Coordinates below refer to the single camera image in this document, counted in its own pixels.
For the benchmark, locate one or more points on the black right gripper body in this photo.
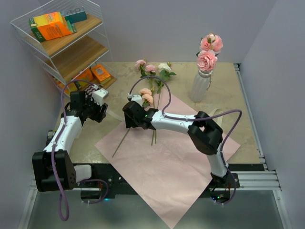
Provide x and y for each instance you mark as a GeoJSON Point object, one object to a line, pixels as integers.
{"type": "Point", "coordinates": [136, 121]}

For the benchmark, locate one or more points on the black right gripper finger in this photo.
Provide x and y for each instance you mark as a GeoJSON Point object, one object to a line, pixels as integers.
{"type": "Point", "coordinates": [131, 118]}
{"type": "Point", "coordinates": [146, 125]}

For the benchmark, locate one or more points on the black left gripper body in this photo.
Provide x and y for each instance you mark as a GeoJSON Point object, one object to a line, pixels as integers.
{"type": "Point", "coordinates": [91, 106]}

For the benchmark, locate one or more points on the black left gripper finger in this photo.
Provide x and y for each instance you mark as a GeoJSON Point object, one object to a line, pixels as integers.
{"type": "Point", "coordinates": [98, 117]}
{"type": "Point", "coordinates": [102, 114]}

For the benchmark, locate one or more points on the peach two-bloom flower stem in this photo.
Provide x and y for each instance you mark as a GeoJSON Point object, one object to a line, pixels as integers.
{"type": "Point", "coordinates": [148, 100]}

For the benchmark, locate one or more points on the purple pink wrapping paper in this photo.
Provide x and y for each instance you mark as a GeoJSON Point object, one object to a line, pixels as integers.
{"type": "Point", "coordinates": [169, 176]}

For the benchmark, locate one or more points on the pink two-bloom flower stem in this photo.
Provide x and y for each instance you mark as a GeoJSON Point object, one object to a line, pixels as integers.
{"type": "Point", "coordinates": [210, 46]}

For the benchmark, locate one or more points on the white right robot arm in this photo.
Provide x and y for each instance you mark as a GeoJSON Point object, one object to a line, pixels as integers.
{"type": "Point", "coordinates": [203, 131]}

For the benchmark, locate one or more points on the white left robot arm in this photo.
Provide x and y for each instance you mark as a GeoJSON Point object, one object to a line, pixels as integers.
{"type": "Point", "coordinates": [53, 166]}

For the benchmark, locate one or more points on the white ribbed ceramic vase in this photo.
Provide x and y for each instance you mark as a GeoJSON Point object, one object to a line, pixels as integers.
{"type": "Point", "coordinates": [200, 86]}

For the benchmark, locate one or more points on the zigzag patterned purple mat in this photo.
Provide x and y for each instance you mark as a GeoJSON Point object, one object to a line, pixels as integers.
{"type": "Point", "coordinates": [90, 89]}

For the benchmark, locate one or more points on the small orange box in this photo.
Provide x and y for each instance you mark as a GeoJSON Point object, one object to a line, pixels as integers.
{"type": "Point", "coordinates": [100, 73]}

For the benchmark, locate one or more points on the green black product box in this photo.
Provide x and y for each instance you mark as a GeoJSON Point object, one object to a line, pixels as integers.
{"type": "Point", "coordinates": [50, 134]}

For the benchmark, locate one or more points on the white flower stem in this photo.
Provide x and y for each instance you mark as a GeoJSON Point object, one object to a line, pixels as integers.
{"type": "Point", "coordinates": [165, 72]}

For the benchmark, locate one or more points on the orange yellow carton box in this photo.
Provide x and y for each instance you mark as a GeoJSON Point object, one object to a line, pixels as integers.
{"type": "Point", "coordinates": [50, 26]}

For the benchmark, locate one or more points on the teal box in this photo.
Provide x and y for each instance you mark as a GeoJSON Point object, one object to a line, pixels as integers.
{"type": "Point", "coordinates": [74, 15]}

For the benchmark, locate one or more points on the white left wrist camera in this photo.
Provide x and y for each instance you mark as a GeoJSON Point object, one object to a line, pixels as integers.
{"type": "Point", "coordinates": [99, 96]}

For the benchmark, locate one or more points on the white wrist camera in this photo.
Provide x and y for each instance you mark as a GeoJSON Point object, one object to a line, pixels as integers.
{"type": "Point", "coordinates": [99, 96]}
{"type": "Point", "coordinates": [136, 98]}

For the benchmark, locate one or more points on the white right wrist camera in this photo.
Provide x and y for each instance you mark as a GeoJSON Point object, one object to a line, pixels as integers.
{"type": "Point", "coordinates": [136, 98]}

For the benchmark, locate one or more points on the black mounting base rail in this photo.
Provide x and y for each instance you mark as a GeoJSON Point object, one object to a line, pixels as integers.
{"type": "Point", "coordinates": [107, 181]}

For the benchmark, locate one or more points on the white wire wooden shelf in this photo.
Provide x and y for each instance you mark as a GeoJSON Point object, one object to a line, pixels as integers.
{"type": "Point", "coordinates": [68, 57]}

